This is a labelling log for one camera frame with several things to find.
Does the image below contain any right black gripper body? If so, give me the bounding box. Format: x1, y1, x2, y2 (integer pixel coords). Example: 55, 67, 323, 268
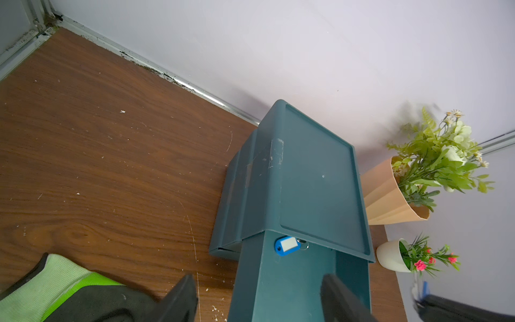
411, 282, 514, 322

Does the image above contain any teal three-drawer cabinet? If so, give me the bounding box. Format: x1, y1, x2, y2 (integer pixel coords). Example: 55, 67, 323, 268
208, 99, 376, 263

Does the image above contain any black green work glove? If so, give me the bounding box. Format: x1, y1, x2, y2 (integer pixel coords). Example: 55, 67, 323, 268
1, 253, 157, 322

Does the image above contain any large white-flower potted plant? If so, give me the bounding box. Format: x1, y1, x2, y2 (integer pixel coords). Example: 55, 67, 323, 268
361, 109, 494, 225

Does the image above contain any small pink-flower potted plant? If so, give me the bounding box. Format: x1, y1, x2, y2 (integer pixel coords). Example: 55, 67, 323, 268
376, 234, 461, 277

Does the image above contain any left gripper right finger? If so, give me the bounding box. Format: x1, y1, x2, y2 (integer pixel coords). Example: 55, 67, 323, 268
321, 274, 377, 322

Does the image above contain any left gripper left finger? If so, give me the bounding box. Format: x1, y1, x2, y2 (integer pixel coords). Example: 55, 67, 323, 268
150, 275, 198, 322

